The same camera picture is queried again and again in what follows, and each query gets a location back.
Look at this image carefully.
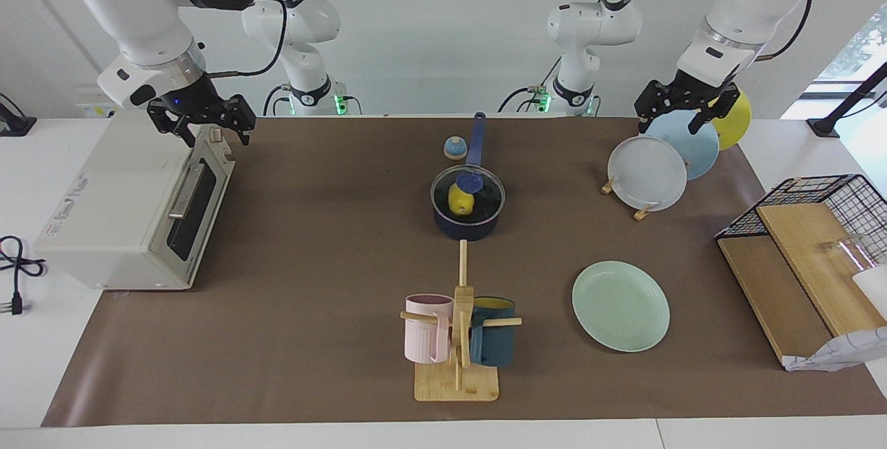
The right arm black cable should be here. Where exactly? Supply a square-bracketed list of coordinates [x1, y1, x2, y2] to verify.
[207, 0, 288, 80]

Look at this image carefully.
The wooden plate rack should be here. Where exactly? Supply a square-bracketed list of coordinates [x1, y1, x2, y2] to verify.
[600, 158, 660, 222]

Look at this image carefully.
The clear glass cup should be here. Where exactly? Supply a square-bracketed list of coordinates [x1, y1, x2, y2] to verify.
[821, 233, 887, 276]

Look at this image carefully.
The raised wooden shelf board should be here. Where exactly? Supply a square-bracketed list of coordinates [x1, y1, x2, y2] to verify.
[755, 202, 887, 337]

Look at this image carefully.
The brown table mat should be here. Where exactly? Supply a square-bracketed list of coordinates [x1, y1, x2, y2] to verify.
[42, 115, 887, 428]

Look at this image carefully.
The glass lid with blue knob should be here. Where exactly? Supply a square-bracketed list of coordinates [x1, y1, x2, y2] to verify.
[430, 165, 507, 222]

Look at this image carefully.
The black wire basket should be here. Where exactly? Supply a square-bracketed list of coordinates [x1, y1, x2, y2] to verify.
[715, 173, 887, 270]

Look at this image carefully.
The white cup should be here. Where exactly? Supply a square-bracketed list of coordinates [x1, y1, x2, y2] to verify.
[851, 265, 887, 319]

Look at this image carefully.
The dark teal mug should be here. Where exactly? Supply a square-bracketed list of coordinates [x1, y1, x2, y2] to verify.
[469, 297, 517, 368]

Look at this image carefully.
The black power cable with plug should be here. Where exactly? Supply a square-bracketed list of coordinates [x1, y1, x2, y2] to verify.
[0, 234, 48, 317]

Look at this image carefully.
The dark blue saucepan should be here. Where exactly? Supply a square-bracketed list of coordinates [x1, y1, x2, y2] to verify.
[430, 112, 507, 242]

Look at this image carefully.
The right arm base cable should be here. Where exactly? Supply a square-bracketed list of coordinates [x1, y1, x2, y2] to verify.
[262, 84, 292, 116]

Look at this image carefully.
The grey plate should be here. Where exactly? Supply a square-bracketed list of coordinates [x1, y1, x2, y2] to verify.
[608, 135, 688, 212]

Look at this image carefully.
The left arm base cable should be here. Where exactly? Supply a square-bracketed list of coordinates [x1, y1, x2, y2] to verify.
[498, 56, 563, 114]

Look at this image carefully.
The yellow plate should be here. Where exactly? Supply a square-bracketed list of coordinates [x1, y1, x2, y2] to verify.
[707, 87, 753, 152]

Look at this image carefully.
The window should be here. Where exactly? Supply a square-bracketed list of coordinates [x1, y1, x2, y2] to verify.
[816, 4, 887, 84]

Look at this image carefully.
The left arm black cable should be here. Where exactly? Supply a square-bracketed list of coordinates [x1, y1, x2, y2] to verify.
[622, 0, 817, 63]

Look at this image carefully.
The low wooden shelf board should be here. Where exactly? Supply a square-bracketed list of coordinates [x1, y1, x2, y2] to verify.
[717, 234, 834, 367]

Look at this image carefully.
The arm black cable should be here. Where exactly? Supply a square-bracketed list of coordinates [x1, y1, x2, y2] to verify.
[207, 0, 288, 80]
[622, 0, 817, 63]

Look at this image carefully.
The light green plate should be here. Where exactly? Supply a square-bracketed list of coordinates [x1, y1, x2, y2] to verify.
[572, 260, 671, 353]

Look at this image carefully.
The black desk mount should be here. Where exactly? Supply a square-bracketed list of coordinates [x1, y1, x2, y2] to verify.
[0, 92, 37, 138]

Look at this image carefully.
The white crumpled plastic bag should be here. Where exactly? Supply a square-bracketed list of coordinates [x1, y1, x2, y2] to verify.
[783, 326, 887, 372]

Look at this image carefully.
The beige toaster oven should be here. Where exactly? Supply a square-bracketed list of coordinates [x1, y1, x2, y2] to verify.
[33, 111, 236, 290]

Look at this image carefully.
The black clamp stand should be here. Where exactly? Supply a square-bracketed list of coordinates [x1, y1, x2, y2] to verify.
[806, 61, 887, 139]

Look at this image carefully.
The light blue plate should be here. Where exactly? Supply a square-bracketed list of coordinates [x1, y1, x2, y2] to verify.
[644, 108, 720, 181]

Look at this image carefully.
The wooden mug tree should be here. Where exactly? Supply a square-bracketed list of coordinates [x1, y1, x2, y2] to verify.
[400, 240, 522, 403]

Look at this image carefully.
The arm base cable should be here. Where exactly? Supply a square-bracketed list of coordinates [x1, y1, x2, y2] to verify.
[498, 56, 563, 114]
[262, 84, 292, 116]

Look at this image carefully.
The pink ribbed mug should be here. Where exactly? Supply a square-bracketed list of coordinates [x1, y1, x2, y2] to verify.
[404, 294, 455, 365]

